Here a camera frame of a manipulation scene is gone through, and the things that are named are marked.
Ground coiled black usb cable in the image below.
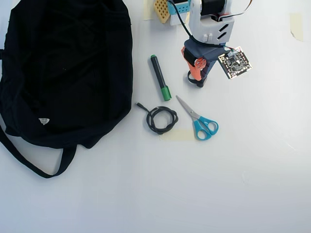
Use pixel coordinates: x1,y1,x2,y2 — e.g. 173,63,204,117
135,101,179,135

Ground black marker with green cap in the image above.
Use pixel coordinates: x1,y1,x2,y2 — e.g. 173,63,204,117
149,54,173,102

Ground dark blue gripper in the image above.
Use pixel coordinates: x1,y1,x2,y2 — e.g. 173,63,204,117
180,37,228,84

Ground white servo cable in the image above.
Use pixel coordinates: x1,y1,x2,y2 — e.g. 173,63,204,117
217,0,254,21

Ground beige masking tape strip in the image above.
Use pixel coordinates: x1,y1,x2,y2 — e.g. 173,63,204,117
159,129,194,141
289,13,304,42
142,0,156,20

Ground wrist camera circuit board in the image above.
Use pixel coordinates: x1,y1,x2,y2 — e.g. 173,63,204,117
218,45,253,80

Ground blue handled scissors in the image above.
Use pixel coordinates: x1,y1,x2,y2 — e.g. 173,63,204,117
175,95,219,141

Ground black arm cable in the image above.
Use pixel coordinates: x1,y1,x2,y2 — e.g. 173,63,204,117
170,0,228,48

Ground black fabric bag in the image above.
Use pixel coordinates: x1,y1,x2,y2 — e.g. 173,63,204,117
0,0,134,179

